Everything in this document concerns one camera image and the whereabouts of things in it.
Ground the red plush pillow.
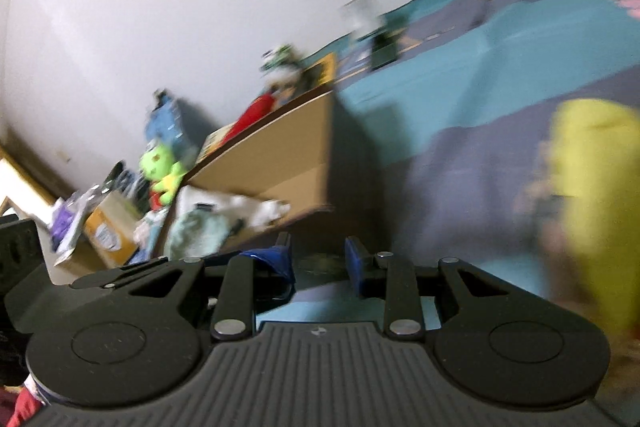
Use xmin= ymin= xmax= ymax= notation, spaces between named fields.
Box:
xmin=222 ymin=93 xmax=276 ymax=144

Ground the teal purple patterned bedsheet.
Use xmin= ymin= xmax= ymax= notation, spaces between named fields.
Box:
xmin=259 ymin=0 xmax=640 ymax=423

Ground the illustrated picture book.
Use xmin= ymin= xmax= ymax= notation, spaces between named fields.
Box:
xmin=195 ymin=124 xmax=233 ymax=164

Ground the yellow towel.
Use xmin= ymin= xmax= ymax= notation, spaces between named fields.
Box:
xmin=548 ymin=98 xmax=639 ymax=336

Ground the blue plastic package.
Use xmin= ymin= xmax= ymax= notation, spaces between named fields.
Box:
xmin=144 ymin=90 xmax=183 ymax=145

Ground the yellow book under phone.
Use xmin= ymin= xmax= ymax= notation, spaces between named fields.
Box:
xmin=304 ymin=52 xmax=337 ymax=89

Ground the yellow small carton box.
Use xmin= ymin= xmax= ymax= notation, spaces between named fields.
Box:
xmin=85 ymin=192 xmax=141 ymax=268

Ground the green frog plush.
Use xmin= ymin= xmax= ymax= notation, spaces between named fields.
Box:
xmin=139 ymin=140 xmax=186 ymax=206

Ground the purple white plastic bag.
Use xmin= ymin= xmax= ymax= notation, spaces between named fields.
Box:
xmin=50 ymin=185 xmax=102 ymax=267

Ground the pink folded cloth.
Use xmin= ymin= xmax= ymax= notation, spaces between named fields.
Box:
xmin=614 ymin=0 xmax=640 ymax=20

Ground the white cloth in box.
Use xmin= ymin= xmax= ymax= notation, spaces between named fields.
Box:
xmin=176 ymin=185 xmax=291 ymax=230

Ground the left gripper black housing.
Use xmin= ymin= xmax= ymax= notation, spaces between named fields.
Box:
xmin=1 ymin=215 xmax=43 ymax=387

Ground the brown cardboard box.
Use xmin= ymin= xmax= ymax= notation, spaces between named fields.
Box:
xmin=181 ymin=86 xmax=334 ymax=232

